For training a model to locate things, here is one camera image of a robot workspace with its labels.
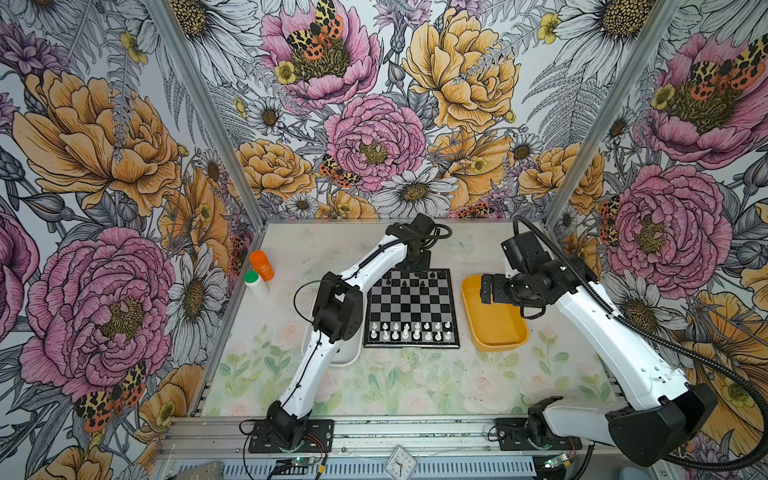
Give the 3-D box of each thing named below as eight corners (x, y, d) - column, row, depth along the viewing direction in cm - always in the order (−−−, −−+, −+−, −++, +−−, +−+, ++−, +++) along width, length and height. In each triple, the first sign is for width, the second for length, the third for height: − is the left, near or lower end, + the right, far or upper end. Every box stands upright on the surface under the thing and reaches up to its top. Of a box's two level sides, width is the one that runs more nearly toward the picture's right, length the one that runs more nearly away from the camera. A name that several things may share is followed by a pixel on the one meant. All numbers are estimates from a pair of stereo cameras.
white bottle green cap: (252, 298, 102) (241, 282, 95) (256, 286, 105) (246, 270, 98) (266, 298, 102) (257, 282, 95) (270, 287, 105) (261, 270, 98)
